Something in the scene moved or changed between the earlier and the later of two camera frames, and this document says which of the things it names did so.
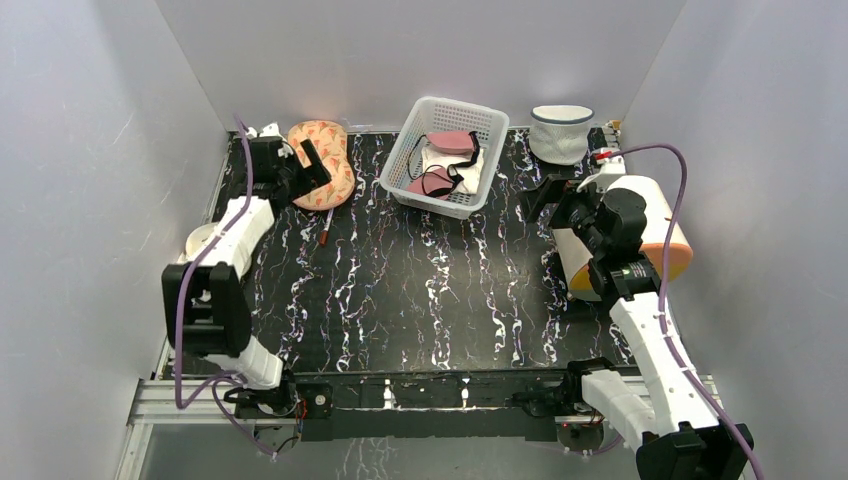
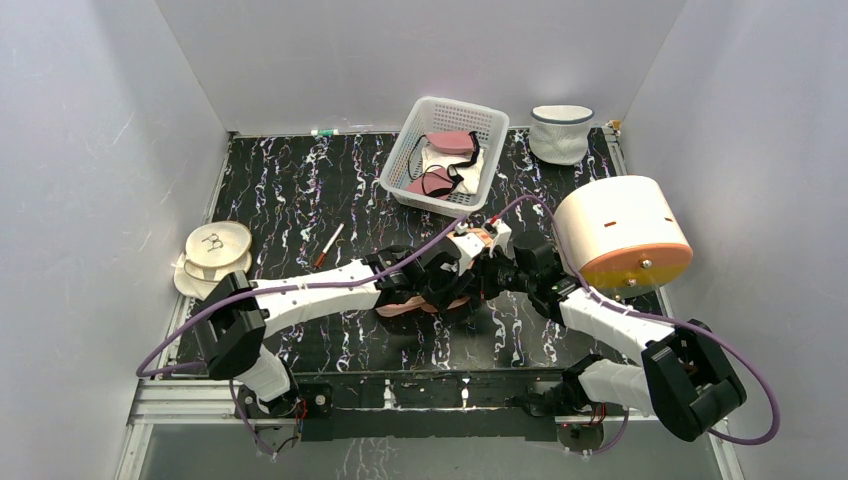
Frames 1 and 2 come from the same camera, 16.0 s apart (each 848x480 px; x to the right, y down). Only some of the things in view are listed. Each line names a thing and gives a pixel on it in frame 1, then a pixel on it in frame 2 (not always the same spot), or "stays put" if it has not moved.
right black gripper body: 557,201 to 496,269
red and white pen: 324,232 to 322,255
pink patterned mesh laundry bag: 329,139 to 414,305
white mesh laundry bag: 559,134 stays put
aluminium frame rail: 162,402 stays put
